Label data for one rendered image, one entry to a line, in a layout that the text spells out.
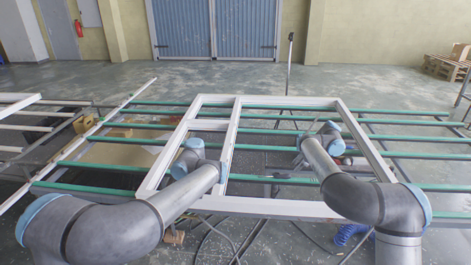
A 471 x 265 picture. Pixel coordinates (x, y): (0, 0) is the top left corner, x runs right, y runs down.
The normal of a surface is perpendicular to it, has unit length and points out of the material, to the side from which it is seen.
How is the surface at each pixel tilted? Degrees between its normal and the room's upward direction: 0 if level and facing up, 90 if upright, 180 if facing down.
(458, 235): 0
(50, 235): 48
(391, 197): 27
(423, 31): 90
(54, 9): 90
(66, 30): 90
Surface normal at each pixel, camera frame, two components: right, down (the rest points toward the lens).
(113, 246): 0.49, -0.04
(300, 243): -0.01, -0.88
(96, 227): 0.28, -0.60
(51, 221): -0.13, -0.56
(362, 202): -0.52, -0.30
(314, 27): -0.11, 0.46
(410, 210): -0.08, -0.18
